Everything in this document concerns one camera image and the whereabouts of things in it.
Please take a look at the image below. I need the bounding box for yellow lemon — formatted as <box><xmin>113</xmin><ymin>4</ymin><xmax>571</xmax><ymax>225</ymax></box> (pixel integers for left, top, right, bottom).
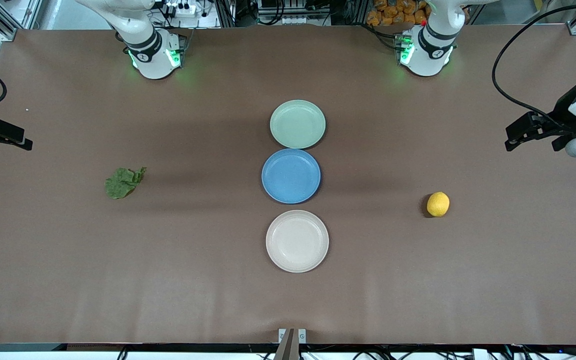
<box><xmin>426</xmin><ymin>191</ymin><xmax>451</xmax><ymax>218</ymax></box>

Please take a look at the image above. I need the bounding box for green lettuce leaf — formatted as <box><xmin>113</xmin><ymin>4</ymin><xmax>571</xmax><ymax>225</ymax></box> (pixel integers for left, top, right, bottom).
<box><xmin>104</xmin><ymin>166</ymin><xmax>147</xmax><ymax>200</ymax></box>

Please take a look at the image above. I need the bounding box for bag of oranges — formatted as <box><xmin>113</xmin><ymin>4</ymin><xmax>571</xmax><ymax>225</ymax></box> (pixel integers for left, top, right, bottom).
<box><xmin>366</xmin><ymin>0</ymin><xmax>430</xmax><ymax>27</ymax></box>

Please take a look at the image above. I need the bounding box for white power strip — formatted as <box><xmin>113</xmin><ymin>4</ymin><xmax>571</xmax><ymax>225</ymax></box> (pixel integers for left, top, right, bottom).
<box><xmin>165</xmin><ymin>2</ymin><xmax>197</xmax><ymax>18</ymax></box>

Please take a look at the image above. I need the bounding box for pale green plate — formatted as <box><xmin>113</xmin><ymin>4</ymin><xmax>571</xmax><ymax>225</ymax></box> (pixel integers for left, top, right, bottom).
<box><xmin>269</xmin><ymin>99</ymin><xmax>327</xmax><ymax>150</ymax></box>

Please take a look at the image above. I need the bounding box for blue plate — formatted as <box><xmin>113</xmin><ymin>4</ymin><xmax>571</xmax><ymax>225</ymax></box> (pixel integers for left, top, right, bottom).
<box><xmin>261</xmin><ymin>148</ymin><xmax>322</xmax><ymax>205</ymax></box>

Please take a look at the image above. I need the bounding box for beige plate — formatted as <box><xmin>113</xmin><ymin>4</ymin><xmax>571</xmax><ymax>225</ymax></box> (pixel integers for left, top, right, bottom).
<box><xmin>265</xmin><ymin>209</ymin><xmax>330</xmax><ymax>274</ymax></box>

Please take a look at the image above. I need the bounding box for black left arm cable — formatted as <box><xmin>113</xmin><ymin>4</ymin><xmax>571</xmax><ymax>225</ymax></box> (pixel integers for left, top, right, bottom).
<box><xmin>491</xmin><ymin>2</ymin><xmax>576</xmax><ymax>128</ymax></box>

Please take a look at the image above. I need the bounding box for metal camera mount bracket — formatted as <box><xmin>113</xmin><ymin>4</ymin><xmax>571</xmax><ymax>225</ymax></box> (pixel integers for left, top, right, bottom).
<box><xmin>278</xmin><ymin>328</ymin><xmax>307</xmax><ymax>360</ymax></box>

